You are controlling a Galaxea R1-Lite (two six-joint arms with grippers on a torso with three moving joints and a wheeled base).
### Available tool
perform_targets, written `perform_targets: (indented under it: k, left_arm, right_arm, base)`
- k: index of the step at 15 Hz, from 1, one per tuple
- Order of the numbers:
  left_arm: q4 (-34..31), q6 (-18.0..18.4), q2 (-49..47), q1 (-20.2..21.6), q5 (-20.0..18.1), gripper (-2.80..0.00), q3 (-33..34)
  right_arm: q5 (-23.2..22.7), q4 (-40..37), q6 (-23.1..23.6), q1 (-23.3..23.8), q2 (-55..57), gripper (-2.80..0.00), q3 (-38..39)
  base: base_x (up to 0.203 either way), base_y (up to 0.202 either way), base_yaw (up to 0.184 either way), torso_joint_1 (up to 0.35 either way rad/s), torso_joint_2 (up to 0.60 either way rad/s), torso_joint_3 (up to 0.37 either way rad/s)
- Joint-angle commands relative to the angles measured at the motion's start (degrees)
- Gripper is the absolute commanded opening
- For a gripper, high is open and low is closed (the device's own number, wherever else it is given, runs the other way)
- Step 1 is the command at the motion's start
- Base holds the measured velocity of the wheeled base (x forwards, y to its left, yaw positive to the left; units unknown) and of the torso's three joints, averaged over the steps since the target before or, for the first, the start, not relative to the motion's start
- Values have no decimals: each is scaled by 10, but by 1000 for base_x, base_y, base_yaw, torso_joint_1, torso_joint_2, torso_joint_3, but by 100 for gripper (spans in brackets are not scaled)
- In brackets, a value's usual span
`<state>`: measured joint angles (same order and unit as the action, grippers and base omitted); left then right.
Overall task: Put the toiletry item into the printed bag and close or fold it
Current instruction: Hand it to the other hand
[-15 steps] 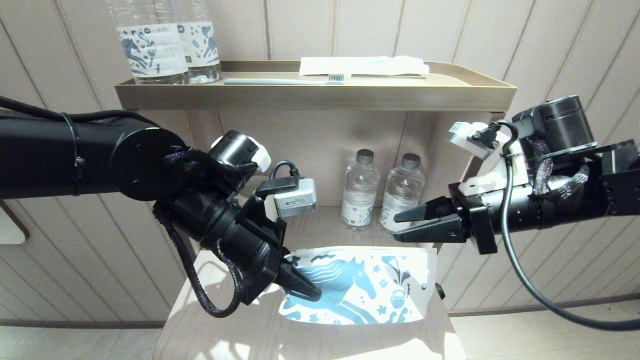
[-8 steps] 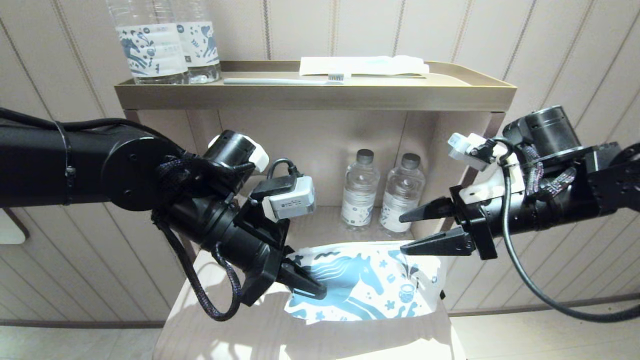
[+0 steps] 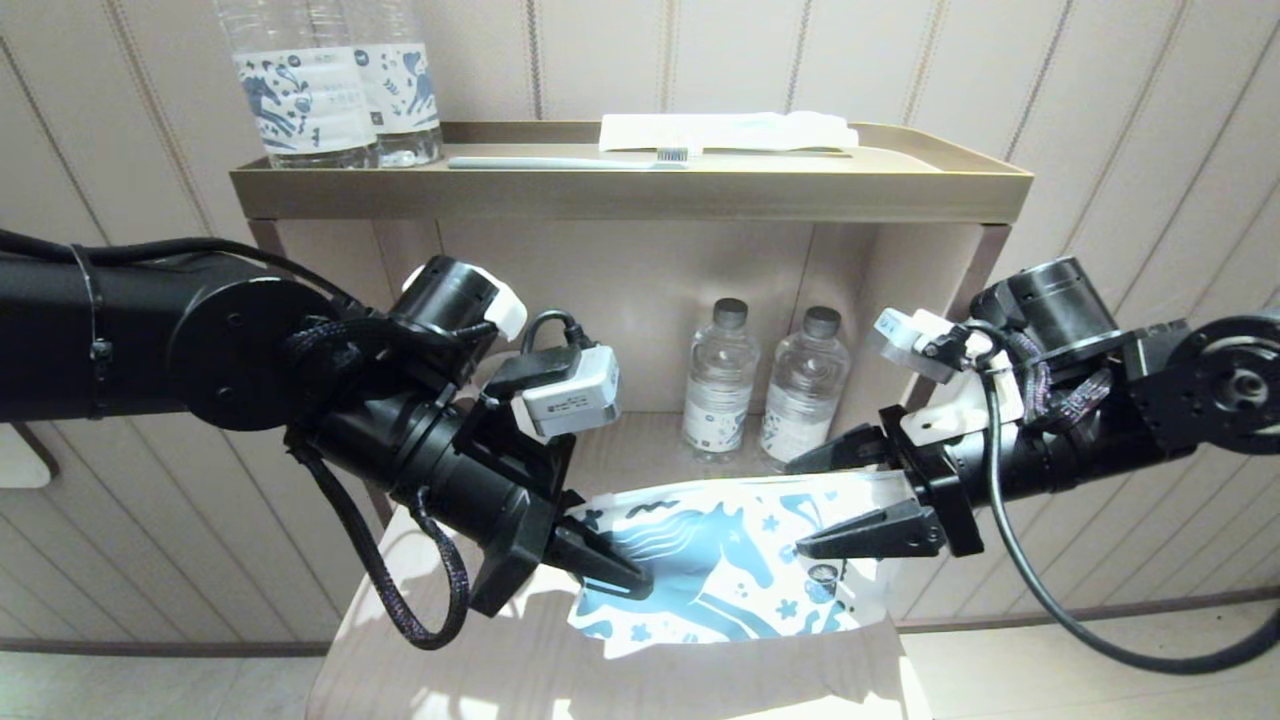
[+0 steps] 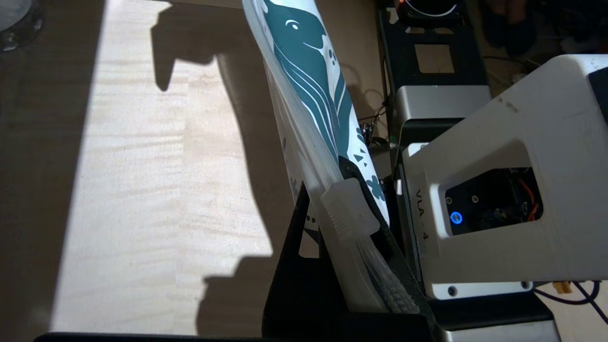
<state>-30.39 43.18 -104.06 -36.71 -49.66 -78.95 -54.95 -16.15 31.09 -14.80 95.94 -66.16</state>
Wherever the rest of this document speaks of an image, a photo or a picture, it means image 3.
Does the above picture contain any white blue horse pouch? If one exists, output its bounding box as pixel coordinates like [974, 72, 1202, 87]
[565, 470, 916, 661]

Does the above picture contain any small clear water bottle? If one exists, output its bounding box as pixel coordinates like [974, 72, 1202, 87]
[682, 298, 759, 461]
[760, 306, 851, 471]

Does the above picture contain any beige wooden shelf unit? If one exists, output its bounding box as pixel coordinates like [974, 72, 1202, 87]
[230, 122, 1036, 720]

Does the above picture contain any toothbrush in white wrapper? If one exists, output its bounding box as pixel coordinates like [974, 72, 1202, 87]
[599, 112, 859, 154]

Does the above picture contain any light blue toothbrush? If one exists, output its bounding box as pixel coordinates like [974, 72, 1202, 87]
[447, 148, 690, 172]

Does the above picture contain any large horse label water bottle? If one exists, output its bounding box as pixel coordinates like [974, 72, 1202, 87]
[345, 0, 444, 168]
[215, 0, 381, 169]

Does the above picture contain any black right camera cable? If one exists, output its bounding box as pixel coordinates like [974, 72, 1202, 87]
[940, 325, 1280, 676]

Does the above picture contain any black camera cable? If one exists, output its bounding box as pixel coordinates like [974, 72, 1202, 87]
[940, 325, 1280, 676]
[520, 310, 601, 356]

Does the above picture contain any braided right arm cable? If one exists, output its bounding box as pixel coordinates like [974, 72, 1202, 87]
[1010, 330, 1116, 431]

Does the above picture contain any braided arm cable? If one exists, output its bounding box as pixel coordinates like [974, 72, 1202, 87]
[1010, 330, 1116, 431]
[285, 430, 471, 651]

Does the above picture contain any braided left arm cable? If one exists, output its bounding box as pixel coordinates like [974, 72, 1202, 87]
[285, 430, 471, 651]

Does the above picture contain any black left camera cable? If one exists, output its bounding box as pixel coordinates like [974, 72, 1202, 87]
[520, 310, 601, 356]

